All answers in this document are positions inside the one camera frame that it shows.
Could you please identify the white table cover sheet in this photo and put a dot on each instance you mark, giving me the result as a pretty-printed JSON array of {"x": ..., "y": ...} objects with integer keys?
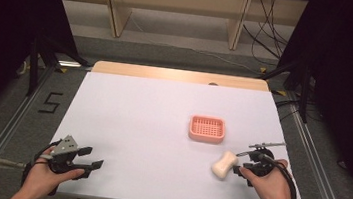
[{"x": 128, "y": 124}]

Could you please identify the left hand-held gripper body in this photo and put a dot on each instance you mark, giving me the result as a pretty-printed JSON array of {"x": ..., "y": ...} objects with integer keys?
[{"x": 64, "y": 148}]

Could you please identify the black metal stand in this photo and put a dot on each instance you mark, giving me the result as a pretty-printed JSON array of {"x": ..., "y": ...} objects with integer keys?
[
  {"x": 304, "y": 90},
  {"x": 36, "y": 63}
]

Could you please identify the white bone-shaped soap bar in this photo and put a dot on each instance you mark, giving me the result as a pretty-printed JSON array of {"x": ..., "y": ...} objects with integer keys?
[{"x": 224, "y": 165}]

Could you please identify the aluminium floor rail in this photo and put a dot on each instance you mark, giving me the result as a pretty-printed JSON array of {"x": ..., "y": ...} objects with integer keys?
[
  {"x": 320, "y": 169},
  {"x": 2, "y": 136}
]

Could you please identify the person's right hand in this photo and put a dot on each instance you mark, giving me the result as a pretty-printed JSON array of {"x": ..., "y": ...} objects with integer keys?
[{"x": 271, "y": 191}]

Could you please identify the beige wooden shelf unit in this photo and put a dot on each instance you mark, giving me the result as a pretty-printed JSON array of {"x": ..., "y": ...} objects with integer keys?
[{"x": 118, "y": 12}]

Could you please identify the pink soap dish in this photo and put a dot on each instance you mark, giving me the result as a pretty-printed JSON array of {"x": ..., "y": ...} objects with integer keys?
[{"x": 194, "y": 135}]

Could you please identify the black curtain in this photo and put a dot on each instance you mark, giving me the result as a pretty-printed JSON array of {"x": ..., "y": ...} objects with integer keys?
[
  {"x": 8, "y": 26},
  {"x": 351, "y": 82}
]

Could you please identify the person's left hand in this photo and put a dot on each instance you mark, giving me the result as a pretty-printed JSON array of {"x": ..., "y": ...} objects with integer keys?
[{"x": 43, "y": 178}]

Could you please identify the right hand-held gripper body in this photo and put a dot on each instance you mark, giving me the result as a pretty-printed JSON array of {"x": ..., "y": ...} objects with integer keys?
[{"x": 261, "y": 164}]

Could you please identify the wooden table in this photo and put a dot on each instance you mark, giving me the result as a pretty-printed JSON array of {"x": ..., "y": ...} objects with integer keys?
[{"x": 167, "y": 74}]

